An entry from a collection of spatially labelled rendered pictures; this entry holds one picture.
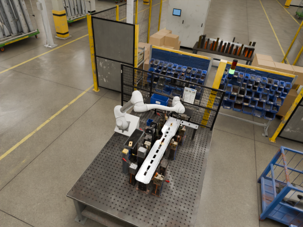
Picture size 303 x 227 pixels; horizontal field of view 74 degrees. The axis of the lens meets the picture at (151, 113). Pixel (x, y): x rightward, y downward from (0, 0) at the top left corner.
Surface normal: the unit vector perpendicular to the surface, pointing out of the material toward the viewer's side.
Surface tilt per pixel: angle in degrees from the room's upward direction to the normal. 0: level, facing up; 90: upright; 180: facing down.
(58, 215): 0
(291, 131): 91
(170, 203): 0
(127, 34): 90
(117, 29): 89
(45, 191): 0
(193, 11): 90
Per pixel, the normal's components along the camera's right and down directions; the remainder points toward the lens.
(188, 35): -0.35, 0.55
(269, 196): 0.08, -0.79
